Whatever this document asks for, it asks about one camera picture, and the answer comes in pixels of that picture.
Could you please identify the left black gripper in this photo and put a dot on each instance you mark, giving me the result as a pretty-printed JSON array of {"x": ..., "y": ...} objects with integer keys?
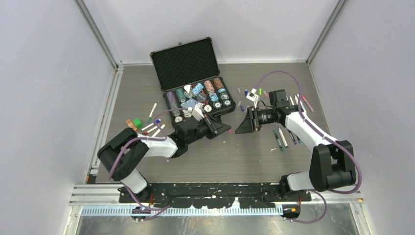
[{"x": 215, "y": 128}]

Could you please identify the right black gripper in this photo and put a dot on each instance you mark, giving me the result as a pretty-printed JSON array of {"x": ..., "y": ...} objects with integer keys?
[{"x": 251, "y": 123}]

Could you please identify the dark green marker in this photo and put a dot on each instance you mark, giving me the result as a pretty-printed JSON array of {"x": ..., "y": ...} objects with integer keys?
[{"x": 278, "y": 140}]

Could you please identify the purple cap white marker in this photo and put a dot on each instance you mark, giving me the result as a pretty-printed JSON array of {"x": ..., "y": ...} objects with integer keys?
[{"x": 285, "y": 144}]

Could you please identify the dark purple marker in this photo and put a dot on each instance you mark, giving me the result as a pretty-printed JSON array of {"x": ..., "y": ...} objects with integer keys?
[{"x": 292, "y": 137}]

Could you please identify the orange cap white marker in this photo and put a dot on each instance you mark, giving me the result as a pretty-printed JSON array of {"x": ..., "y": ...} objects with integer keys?
[{"x": 158, "y": 130}]

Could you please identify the lime green cap marker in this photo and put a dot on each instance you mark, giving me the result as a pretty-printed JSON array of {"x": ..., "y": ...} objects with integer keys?
[{"x": 302, "y": 106}]

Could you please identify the pink marker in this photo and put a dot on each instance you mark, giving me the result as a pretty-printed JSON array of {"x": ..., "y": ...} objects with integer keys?
[{"x": 308, "y": 104}]

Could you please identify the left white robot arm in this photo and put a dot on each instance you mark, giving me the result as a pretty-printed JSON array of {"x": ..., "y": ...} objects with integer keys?
[{"x": 122, "y": 154}]

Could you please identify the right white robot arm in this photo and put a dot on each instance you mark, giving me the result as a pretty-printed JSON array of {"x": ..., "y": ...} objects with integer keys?
[{"x": 332, "y": 164}]

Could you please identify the blue tip white marker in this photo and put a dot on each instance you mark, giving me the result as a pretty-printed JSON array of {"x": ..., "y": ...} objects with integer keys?
[{"x": 150, "y": 125}]

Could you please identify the black poker chip case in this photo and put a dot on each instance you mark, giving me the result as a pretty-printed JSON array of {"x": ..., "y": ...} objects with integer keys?
[{"x": 190, "y": 71}]

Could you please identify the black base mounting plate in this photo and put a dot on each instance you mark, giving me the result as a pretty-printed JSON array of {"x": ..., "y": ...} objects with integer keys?
[{"x": 214, "y": 195}]

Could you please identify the green tip white marker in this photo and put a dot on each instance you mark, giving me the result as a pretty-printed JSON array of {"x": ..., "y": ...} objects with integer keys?
[{"x": 152, "y": 112}]

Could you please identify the green toy block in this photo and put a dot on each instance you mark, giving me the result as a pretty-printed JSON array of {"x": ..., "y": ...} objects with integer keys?
[{"x": 137, "y": 123}]

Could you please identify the brown wooden block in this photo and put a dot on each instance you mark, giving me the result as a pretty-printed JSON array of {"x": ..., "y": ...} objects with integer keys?
[{"x": 131, "y": 125}]

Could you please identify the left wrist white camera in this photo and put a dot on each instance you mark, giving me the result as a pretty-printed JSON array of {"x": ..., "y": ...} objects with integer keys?
[{"x": 196, "y": 110}]

